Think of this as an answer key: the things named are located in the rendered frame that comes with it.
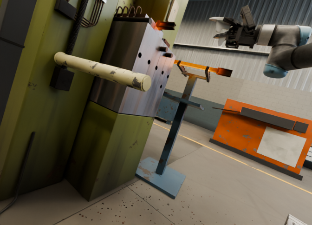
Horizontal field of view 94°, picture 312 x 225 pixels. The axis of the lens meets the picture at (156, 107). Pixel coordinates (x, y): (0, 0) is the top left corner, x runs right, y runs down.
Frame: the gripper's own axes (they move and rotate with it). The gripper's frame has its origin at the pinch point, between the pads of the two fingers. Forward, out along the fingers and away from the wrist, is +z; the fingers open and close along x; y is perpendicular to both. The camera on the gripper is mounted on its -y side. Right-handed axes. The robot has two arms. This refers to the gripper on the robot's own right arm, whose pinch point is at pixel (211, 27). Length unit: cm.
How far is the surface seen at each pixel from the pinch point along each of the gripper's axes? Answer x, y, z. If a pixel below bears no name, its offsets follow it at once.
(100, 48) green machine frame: -21, 26, 44
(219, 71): 36.4, 8.4, -4.0
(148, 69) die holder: -3.8, 27.0, 24.3
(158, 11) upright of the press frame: 23, -24, 52
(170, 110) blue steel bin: 349, 58, 151
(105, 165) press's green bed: -13, 81, 24
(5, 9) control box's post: -60, 34, 21
